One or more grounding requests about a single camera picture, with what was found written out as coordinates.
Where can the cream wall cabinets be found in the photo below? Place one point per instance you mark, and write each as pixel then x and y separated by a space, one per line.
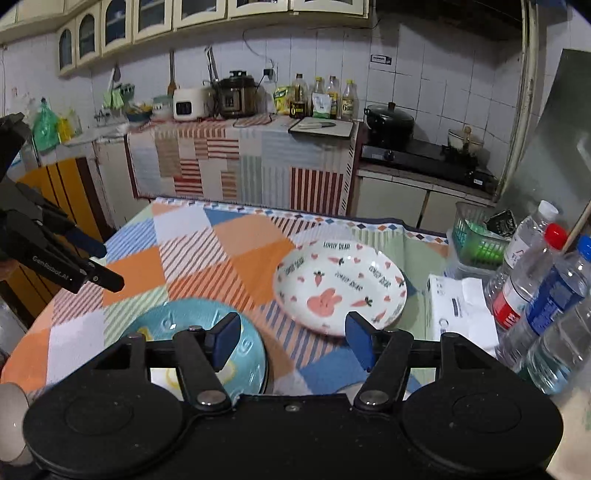
pixel 152 21

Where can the green plastic bag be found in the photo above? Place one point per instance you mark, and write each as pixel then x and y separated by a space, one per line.
pixel 45 127

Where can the dark cutting board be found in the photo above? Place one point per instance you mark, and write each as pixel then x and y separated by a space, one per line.
pixel 323 130

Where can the green label water bottle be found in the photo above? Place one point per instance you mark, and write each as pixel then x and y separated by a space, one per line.
pixel 565 350

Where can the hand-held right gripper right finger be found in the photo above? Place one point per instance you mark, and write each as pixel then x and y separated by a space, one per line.
pixel 359 339

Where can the white tissue pack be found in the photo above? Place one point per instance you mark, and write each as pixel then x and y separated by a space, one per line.
pixel 461 300

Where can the cream base cabinet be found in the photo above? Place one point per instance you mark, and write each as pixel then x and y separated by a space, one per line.
pixel 392 198

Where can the white rice cooker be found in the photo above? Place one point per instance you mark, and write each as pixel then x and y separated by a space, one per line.
pixel 189 104

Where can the dark oil bottle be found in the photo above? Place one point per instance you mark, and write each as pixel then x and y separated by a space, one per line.
pixel 299 99

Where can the blue label water bottle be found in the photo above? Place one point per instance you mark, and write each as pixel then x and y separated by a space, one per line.
pixel 551 300

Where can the white rabbit print plate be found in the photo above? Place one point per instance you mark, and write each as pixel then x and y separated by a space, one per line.
pixel 323 277

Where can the black wok with lid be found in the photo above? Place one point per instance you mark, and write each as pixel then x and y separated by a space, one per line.
pixel 388 122

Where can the small cream pot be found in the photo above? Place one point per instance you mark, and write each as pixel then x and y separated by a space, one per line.
pixel 464 141

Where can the white round object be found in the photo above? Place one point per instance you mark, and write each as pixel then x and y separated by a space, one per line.
pixel 10 422

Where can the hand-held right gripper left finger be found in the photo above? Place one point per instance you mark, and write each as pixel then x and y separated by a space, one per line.
pixel 227 339

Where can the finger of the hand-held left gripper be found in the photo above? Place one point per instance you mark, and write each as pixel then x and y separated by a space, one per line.
pixel 87 244
pixel 108 278

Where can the black gas stove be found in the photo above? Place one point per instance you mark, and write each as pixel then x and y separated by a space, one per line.
pixel 429 159

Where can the dark pressure cooker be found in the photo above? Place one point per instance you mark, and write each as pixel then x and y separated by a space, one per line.
pixel 238 97

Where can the patchwork tablecloth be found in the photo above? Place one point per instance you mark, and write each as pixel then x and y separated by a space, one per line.
pixel 221 258

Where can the grey metal panel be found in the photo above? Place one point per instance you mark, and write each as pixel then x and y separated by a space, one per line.
pixel 545 138

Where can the orange wooden cabinet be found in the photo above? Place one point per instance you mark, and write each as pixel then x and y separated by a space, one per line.
pixel 60 189

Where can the white cap water bottle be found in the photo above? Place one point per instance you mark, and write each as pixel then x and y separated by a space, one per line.
pixel 524 240

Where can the yellow oil bottle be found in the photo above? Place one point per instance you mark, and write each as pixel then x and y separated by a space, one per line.
pixel 333 101
pixel 349 104

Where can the green plastic basket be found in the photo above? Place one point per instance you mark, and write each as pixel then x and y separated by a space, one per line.
pixel 475 242

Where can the red label water bottle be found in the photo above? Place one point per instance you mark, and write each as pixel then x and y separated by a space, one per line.
pixel 519 300

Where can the striped counter cloth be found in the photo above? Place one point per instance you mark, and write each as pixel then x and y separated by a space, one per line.
pixel 258 157

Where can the kitchen knife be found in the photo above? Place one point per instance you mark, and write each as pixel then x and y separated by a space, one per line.
pixel 316 124

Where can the yellow snack bag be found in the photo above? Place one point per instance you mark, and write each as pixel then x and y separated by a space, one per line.
pixel 282 100

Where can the wall socket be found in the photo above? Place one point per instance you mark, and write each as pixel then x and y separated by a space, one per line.
pixel 268 75

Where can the green label oil bottle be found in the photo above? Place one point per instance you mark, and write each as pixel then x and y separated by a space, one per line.
pixel 318 104

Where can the light blue plate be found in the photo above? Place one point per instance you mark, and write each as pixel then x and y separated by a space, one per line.
pixel 184 314

